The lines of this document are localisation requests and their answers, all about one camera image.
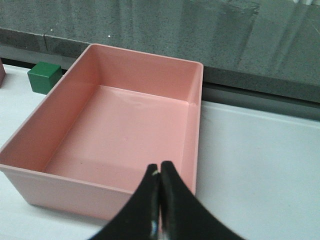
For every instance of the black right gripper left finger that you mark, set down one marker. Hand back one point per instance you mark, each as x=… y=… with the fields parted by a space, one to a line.
x=139 y=218

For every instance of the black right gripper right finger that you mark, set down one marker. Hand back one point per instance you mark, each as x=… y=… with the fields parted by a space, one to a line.
x=183 y=216

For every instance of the pink plastic bin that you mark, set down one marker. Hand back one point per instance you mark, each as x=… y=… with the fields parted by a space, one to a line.
x=86 y=146

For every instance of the green cube middle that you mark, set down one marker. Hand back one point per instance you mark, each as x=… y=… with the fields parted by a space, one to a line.
x=44 y=76

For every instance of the grey stone counter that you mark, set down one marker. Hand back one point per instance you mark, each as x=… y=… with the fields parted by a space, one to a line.
x=276 y=39

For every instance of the pink cube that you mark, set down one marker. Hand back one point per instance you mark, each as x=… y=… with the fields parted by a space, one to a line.
x=2 y=72

